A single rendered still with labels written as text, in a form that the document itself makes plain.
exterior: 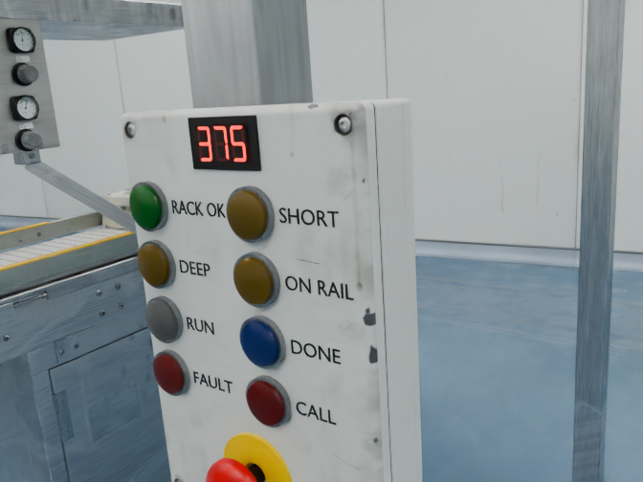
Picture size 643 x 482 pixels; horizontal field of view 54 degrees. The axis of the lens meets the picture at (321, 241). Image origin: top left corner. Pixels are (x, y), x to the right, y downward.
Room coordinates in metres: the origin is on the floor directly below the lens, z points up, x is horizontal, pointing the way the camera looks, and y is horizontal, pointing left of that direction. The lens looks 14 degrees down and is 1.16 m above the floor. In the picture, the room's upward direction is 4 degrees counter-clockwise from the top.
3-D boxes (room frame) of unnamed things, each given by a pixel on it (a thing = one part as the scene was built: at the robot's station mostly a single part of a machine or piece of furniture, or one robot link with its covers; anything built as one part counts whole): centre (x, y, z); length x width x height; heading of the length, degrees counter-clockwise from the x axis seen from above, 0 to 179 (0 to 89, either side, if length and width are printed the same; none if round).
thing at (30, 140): (0.95, 0.42, 1.12); 0.03 x 0.03 x 0.04; 54
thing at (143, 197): (0.37, 0.10, 1.10); 0.03 x 0.01 x 0.03; 54
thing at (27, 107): (0.96, 0.42, 1.16); 0.04 x 0.01 x 0.04; 144
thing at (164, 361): (0.37, 0.10, 0.99); 0.03 x 0.01 x 0.03; 54
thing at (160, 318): (0.37, 0.10, 1.03); 0.03 x 0.01 x 0.03; 54
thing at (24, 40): (0.97, 0.42, 1.26); 0.04 x 0.01 x 0.04; 144
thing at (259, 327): (0.32, 0.04, 1.03); 0.03 x 0.01 x 0.03; 54
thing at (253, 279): (0.32, 0.04, 1.07); 0.03 x 0.01 x 0.03; 54
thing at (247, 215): (0.32, 0.04, 1.10); 0.03 x 0.01 x 0.03; 54
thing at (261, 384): (0.32, 0.04, 0.99); 0.03 x 0.01 x 0.03; 54
